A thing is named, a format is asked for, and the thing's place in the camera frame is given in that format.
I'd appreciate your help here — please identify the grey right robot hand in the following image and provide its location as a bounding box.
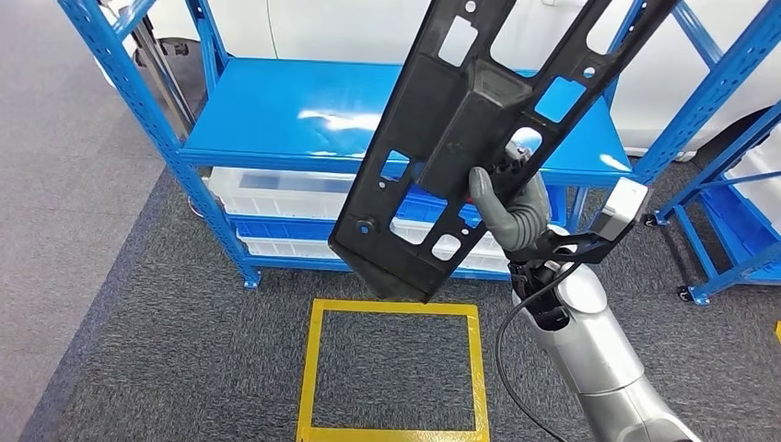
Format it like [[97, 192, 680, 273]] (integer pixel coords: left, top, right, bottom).
[[468, 143, 554, 253]]

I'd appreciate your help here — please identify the black plastic panel part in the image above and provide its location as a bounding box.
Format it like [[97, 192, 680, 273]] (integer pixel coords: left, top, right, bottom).
[[328, 0, 682, 305]]

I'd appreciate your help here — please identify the blue shelf rack with casters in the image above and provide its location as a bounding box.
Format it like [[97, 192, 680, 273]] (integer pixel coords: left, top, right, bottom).
[[631, 0, 781, 307]]

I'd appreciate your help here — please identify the blue steel shelf rack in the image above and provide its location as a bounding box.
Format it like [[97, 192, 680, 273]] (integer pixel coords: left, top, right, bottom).
[[57, 0, 635, 291]]

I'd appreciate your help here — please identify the grey metal stand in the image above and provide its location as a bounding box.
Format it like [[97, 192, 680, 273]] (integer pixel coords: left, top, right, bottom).
[[129, 15, 198, 140]]

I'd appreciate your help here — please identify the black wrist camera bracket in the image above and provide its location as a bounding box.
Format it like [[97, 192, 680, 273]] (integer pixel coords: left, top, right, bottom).
[[506, 228, 617, 266]]

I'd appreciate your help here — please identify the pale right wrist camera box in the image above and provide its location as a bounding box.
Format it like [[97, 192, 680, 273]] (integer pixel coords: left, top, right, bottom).
[[589, 177, 650, 242]]

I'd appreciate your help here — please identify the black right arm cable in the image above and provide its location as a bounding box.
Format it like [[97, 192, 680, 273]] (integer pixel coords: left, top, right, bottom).
[[495, 262, 587, 442]]

